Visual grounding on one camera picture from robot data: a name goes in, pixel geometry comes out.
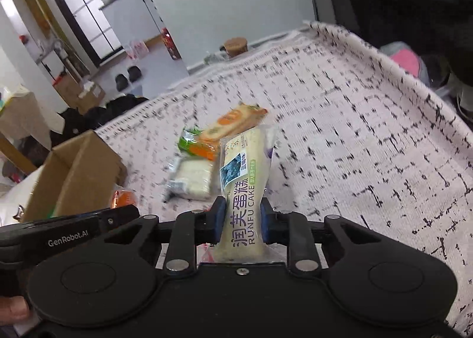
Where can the pink plastic bag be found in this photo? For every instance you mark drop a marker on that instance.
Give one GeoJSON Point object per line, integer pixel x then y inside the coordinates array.
{"type": "Point", "coordinates": [136, 50]}

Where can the person's left hand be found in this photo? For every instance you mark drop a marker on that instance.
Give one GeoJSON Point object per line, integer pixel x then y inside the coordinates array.
{"type": "Point", "coordinates": [13, 309]}

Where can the dark framed glass door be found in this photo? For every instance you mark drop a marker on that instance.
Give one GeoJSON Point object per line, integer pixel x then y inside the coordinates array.
{"type": "Point", "coordinates": [81, 9]}

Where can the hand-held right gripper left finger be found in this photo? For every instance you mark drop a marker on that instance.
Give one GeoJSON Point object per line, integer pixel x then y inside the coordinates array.
{"type": "Point", "coordinates": [220, 219]}

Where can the brown cardboard box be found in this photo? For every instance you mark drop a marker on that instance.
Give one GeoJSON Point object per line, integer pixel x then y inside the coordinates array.
{"type": "Point", "coordinates": [74, 175]}

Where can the orange red snack packet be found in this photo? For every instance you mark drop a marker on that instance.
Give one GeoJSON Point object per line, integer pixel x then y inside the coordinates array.
{"type": "Point", "coordinates": [123, 198]}

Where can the clear plastic container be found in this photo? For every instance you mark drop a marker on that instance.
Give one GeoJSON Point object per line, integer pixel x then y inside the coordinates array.
{"type": "Point", "coordinates": [436, 72]}

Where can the orange bread packet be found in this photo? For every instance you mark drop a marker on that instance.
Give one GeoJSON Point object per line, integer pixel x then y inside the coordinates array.
{"type": "Point", "coordinates": [229, 121]}

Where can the clear plastic bag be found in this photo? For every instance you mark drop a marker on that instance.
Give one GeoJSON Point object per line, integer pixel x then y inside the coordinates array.
{"type": "Point", "coordinates": [215, 57]}

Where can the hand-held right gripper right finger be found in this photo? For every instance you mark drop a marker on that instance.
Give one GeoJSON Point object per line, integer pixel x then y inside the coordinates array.
{"type": "Point", "coordinates": [265, 219]}

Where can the patterned white tablecloth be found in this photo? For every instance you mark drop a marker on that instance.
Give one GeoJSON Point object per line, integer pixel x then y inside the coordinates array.
{"type": "Point", "coordinates": [351, 138]}

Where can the small green snack packet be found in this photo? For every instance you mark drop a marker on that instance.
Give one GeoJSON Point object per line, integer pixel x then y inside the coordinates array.
{"type": "Point", "coordinates": [189, 140]}

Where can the clear white sandwich cake packet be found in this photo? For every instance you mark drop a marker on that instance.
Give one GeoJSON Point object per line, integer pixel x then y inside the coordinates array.
{"type": "Point", "coordinates": [192, 179]}

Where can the white cake packet blue label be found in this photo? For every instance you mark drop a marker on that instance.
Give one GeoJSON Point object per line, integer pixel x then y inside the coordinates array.
{"type": "Point", "coordinates": [242, 175]}

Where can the black clothing pile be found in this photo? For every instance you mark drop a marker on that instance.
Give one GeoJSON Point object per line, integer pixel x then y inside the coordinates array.
{"type": "Point", "coordinates": [107, 108]}

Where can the white bed sheet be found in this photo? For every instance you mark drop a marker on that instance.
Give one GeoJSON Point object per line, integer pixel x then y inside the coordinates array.
{"type": "Point", "coordinates": [13, 205]}

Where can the pink round item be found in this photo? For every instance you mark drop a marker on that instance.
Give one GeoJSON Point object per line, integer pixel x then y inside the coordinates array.
{"type": "Point", "coordinates": [408, 62]}

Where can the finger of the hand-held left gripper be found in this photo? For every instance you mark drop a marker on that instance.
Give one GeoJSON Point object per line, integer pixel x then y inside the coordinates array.
{"type": "Point", "coordinates": [118, 216]}

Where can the open cardboard box with papers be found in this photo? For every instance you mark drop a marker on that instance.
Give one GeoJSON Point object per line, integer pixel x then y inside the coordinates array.
{"type": "Point", "coordinates": [90, 94]}

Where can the cloth covered wooden table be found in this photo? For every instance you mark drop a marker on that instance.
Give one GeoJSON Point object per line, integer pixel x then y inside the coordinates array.
{"type": "Point", "coordinates": [22, 120]}

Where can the plain cardboard box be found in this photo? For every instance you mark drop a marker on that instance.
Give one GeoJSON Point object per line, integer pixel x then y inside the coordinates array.
{"type": "Point", "coordinates": [66, 88]}

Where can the white kitchen cabinet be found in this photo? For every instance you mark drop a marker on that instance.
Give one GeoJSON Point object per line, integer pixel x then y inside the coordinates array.
{"type": "Point", "coordinates": [133, 16]}

